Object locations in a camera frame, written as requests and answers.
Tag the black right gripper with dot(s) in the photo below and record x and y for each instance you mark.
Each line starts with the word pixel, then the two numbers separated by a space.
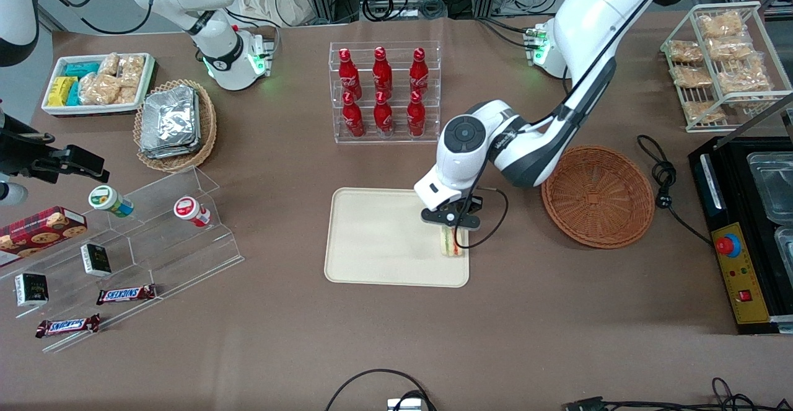
pixel 23 155

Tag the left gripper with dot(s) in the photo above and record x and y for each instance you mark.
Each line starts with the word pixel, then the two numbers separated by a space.
pixel 475 206

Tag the triangular sandwich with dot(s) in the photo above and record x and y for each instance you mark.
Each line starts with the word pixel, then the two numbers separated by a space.
pixel 452 243

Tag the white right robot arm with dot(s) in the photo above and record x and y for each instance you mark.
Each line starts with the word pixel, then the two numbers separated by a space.
pixel 204 2

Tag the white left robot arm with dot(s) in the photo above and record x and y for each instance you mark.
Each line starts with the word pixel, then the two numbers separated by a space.
pixel 588 20

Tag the cream plastic tray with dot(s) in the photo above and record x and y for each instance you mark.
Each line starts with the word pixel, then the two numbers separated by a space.
pixel 378 237

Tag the pale wicker basket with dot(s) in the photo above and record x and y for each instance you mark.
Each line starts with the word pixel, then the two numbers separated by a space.
pixel 207 119

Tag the brown wicker basket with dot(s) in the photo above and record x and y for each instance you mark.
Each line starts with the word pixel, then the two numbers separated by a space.
pixel 598 197

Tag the green lidded jar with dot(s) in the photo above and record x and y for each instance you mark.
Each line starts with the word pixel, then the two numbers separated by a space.
pixel 106 199

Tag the teal snack pack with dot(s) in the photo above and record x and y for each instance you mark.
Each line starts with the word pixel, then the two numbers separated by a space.
pixel 82 69
pixel 74 93

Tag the clear bagged biscuit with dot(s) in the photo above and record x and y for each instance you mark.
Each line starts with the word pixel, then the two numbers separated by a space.
pixel 132 70
pixel 109 64
pixel 126 95
pixel 99 88

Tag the yellow snack pack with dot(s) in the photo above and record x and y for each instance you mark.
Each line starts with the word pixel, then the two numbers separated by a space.
pixel 61 90

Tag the red tartan cookie box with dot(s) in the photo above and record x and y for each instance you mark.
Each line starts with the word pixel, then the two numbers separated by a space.
pixel 37 231

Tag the foil wrapped pack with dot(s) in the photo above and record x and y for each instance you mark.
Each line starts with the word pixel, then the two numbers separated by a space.
pixel 170 152
pixel 168 116

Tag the dark green tea box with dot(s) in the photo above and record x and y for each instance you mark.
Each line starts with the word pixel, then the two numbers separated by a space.
pixel 31 289
pixel 96 260

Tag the clear acrylic bottle rack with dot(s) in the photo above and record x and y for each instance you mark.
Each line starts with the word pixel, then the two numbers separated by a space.
pixel 396 135

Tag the white snack bin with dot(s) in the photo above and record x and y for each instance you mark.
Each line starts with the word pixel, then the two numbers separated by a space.
pixel 148 82

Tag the red cola bottle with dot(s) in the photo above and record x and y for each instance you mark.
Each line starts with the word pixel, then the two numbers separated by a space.
pixel 416 115
pixel 383 116
pixel 349 71
pixel 353 118
pixel 419 70
pixel 382 70

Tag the red lidded jar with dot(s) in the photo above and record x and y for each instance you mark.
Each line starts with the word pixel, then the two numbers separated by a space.
pixel 189 209

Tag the clear acrylic stepped stand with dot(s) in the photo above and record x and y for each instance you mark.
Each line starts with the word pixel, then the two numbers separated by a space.
pixel 161 250

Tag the Snickers chocolate bar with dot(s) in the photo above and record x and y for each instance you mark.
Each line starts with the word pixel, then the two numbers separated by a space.
pixel 68 325
pixel 127 294

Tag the small silver device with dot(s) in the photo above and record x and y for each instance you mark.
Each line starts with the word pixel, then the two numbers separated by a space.
pixel 406 405

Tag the black sealing machine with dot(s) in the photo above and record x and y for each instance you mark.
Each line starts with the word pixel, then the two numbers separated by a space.
pixel 703 181

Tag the clear bagged snack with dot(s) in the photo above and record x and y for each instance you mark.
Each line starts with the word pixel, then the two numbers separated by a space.
pixel 684 51
pixel 731 49
pixel 720 25
pixel 703 111
pixel 743 80
pixel 692 77

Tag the clear plastic container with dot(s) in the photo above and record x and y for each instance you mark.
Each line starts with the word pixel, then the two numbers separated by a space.
pixel 771 185
pixel 785 247

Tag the grey metal bar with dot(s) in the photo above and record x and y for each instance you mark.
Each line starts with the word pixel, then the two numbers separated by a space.
pixel 762 112

